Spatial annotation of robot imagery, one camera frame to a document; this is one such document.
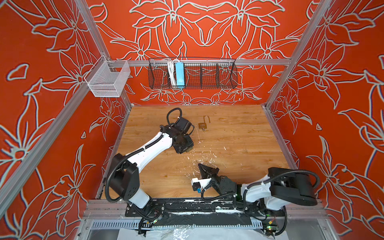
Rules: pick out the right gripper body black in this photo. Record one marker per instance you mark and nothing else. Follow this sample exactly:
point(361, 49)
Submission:
point(217, 183)

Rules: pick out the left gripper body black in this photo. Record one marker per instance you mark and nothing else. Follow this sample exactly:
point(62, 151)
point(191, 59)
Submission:
point(185, 142)

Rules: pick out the large brass padlock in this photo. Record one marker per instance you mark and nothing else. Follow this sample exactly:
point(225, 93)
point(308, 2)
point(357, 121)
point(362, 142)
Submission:
point(203, 126)

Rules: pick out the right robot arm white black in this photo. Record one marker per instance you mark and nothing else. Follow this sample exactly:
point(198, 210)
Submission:
point(278, 188)

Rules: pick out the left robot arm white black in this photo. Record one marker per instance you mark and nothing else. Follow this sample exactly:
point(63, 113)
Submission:
point(123, 179)

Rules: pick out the blue white box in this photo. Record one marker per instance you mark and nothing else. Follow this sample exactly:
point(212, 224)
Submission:
point(180, 75)

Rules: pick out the clear plastic bin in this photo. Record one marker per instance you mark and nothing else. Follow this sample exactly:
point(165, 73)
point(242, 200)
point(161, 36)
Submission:
point(103, 82)

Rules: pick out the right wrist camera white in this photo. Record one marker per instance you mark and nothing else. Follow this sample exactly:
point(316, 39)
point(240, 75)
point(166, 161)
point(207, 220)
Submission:
point(201, 185)

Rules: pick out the black wire basket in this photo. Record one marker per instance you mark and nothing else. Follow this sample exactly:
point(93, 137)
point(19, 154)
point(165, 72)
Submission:
point(200, 73)

